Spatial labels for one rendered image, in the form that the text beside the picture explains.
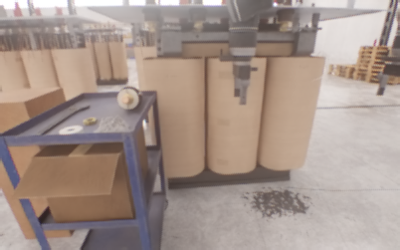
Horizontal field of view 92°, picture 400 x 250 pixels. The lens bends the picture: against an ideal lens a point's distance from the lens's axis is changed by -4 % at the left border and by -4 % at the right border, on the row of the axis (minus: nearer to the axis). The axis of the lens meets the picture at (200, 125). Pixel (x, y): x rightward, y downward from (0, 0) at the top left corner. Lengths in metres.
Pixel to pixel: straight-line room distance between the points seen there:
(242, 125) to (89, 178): 1.07
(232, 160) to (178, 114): 0.56
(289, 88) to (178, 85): 0.76
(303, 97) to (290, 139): 0.34
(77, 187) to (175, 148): 0.89
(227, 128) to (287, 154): 0.55
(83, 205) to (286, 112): 1.33
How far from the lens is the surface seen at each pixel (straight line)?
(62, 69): 3.37
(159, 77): 1.33
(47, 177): 0.78
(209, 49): 1.45
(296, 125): 1.64
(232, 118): 1.43
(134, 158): 0.70
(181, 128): 1.41
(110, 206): 0.88
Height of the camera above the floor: 1.15
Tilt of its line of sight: 22 degrees down
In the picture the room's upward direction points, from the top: 1 degrees counter-clockwise
